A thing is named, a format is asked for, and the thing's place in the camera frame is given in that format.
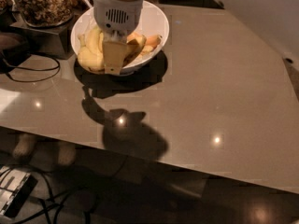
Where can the white ceramic bowl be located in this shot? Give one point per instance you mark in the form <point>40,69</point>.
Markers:
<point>152,22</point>

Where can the yellow banana bunch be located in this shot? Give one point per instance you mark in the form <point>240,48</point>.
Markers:
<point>90,53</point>

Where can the silver black box on floor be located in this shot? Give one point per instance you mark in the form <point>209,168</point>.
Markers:
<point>15,188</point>

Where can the beige socked foot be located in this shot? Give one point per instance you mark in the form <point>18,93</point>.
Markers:
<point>25,146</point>
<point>66,153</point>

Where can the loose bananas in bowl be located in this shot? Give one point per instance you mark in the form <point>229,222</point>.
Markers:
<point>151,44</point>

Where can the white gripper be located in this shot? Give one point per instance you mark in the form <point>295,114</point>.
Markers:
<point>118,16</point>

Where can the grey metal stand block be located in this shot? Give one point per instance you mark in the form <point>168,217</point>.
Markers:
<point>54,41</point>

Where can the beige socked left foot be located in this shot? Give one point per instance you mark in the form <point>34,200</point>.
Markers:
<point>25,146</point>

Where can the beige socked right foot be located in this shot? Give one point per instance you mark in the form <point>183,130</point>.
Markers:
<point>66,153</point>

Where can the glass jar of granola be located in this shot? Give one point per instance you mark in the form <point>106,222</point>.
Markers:
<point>45,13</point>

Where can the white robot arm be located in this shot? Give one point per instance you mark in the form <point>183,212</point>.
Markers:
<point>274,21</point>

